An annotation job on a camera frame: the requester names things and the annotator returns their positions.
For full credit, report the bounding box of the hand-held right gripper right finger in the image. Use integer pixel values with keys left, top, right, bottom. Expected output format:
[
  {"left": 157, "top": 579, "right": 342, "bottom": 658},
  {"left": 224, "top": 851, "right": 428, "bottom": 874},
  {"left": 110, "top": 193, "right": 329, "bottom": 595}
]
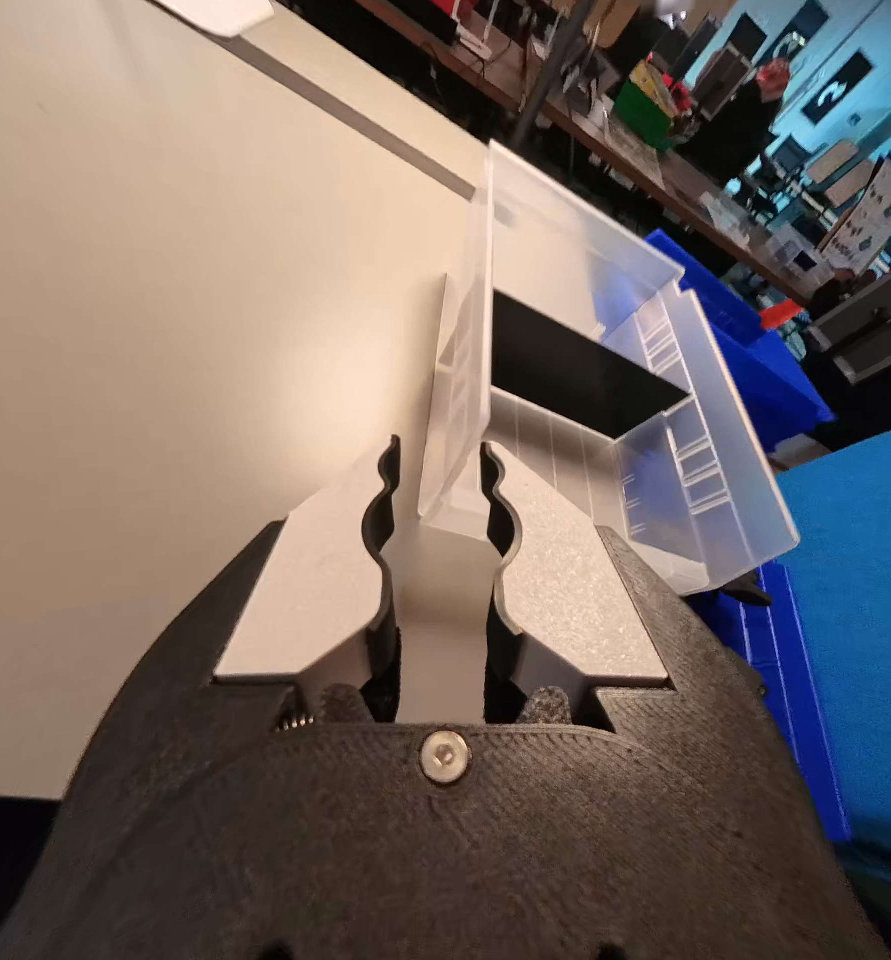
[{"left": 481, "top": 441, "right": 672, "bottom": 725}]

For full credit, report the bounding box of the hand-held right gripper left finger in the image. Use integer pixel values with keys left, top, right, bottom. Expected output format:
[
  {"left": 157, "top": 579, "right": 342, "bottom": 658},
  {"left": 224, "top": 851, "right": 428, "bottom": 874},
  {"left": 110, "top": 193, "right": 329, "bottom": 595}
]
[{"left": 213, "top": 433, "right": 403, "bottom": 725}]

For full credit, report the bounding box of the large blue plastic bin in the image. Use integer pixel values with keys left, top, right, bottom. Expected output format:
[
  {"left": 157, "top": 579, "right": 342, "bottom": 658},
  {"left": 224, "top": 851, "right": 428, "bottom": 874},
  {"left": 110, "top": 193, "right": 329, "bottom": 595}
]
[{"left": 685, "top": 416, "right": 891, "bottom": 871}]

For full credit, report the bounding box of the clear plastic organizer box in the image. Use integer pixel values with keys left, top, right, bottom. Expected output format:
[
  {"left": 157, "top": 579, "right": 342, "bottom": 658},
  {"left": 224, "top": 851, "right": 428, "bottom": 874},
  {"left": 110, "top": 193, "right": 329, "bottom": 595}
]
[{"left": 417, "top": 138, "right": 801, "bottom": 597}]

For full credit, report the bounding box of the long wooden workbench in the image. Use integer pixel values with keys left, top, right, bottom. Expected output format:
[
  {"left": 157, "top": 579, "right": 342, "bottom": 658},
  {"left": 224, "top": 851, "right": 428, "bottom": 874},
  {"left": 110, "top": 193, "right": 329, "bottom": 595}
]
[{"left": 355, "top": 0, "right": 814, "bottom": 305}]

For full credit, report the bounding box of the printed poster sign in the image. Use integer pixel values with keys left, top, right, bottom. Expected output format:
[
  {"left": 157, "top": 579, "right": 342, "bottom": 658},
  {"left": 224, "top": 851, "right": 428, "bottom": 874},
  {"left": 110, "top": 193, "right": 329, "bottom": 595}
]
[{"left": 819, "top": 156, "right": 891, "bottom": 273}]

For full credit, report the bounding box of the green bin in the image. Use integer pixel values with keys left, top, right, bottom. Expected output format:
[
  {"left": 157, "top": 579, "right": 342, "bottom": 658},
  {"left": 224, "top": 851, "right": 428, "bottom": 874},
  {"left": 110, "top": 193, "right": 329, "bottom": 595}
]
[{"left": 612, "top": 58, "right": 688, "bottom": 153}]

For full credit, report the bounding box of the metal pole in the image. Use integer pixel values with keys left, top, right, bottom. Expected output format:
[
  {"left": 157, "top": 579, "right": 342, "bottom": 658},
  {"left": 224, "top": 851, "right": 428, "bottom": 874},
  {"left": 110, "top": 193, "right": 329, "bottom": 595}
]
[{"left": 507, "top": 0, "right": 598, "bottom": 153}]

